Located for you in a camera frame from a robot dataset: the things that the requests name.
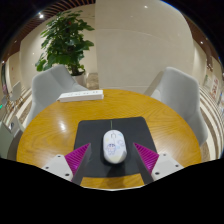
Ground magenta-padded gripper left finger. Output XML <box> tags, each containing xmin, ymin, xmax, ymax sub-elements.
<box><xmin>41</xmin><ymin>142</ymin><xmax>92</xmax><ymax>186</ymax></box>

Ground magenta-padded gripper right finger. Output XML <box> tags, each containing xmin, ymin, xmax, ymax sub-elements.
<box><xmin>132</xmin><ymin>142</ymin><xmax>184</xmax><ymax>185</ymax></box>

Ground white cartoon-print computer mouse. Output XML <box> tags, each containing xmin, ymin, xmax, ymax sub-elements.
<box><xmin>102</xmin><ymin>129</ymin><xmax>128</xmax><ymax>165</ymax></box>

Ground black mouse pad green lines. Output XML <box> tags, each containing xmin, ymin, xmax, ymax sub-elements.
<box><xmin>73</xmin><ymin>116</ymin><xmax>158</xmax><ymax>179</ymax></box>

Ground pale green armchair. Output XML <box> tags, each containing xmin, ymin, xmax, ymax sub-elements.
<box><xmin>0</xmin><ymin>121</ymin><xmax>14</xmax><ymax>160</ymax></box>

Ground grey upholstered armchair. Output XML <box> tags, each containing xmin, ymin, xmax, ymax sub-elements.
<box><xmin>24</xmin><ymin>64</ymin><xmax>89</xmax><ymax>129</ymax></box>
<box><xmin>143</xmin><ymin>66</ymin><xmax>209</xmax><ymax>147</ymax></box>

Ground white power strip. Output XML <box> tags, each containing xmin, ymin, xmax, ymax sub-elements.
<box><xmin>57</xmin><ymin>89</ymin><xmax>105</xmax><ymax>103</ymax></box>

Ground small grey chair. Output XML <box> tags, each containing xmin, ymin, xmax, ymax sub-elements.
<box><xmin>9</xmin><ymin>81</ymin><xmax>23</xmax><ymax>103</ymax></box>

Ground red white poster stand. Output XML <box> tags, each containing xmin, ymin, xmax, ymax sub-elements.
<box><xmin>209</xmin><ymin>75</ymin><xmax>221</xmax><ymax>101</ymax></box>

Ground large green potted plant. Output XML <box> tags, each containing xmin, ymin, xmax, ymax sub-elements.
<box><xmin>34</xmin><ymin>9</ymin><xmax>96</xmax><ymax>88</ymax></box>

